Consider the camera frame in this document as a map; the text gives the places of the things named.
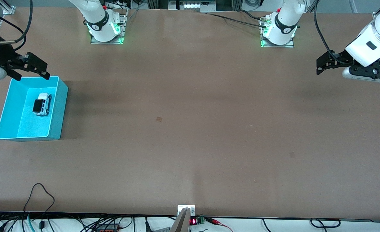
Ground turquoise plastic bin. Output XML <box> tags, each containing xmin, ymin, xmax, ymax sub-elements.
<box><xmin>0</xmin><ymin>76</ymin><xmax>69</xmax><ymax>141</ymax></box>

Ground white jeep toy black roof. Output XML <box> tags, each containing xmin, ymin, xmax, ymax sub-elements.
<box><xmin>32</xmin><ymin>93</ymin><xmax>53</xmax><ymax>117</ymax></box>

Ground tangled black cable bundle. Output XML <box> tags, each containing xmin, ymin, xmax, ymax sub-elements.
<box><xmin>0</xmin><ymin>213</ymin><xmax>135</xmax><ymax>232</ymax></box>

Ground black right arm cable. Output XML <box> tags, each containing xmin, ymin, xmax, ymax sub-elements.
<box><xmin>0</xmin><ymin>0</ymin><xmax>33</xmax><ymax>44</ymax></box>

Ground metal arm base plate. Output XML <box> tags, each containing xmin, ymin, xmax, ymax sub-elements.
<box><xmin>91</xmin><ymin>14</ymin><xmax>127</xmax><ymax>44</ymax></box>
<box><xmin>260</xmin><ymin>17</ymin><xmax>295</xmax><ymax>48</ymax></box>

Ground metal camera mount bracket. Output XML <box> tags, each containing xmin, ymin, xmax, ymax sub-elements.
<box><xmin>170</xmin><ymin>205</ymin><xmax>196</xmax><ymax>232</ymax></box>

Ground black coiled cable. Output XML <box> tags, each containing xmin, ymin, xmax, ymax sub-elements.
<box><xmin>310</xmin><ymin>218</ymin><xmax>341</xmax><ymax>229</ymax></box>

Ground aluminium frame with white device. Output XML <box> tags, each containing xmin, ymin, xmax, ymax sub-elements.
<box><xmin>147</xmin><ymin>0</ymin><xmax>243</xmax><ymax>13</ymax></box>

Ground black cable to arm base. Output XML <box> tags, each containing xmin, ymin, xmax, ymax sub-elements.
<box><xmin>205</xmin><ymin>10</ymin><xmax>269</xmax><ymax>29</ymax></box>

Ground black looped table cable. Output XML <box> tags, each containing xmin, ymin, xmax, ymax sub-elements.
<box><xmin>23</xmin><ymin>183</ymin><xmax>55</xmax><ymax>230</ymax></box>

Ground red clip wires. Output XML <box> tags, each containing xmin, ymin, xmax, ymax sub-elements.
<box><xmin>205</xmin><ymin>217</ymin><xmax>234</xmax><ymax>232</ymax></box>

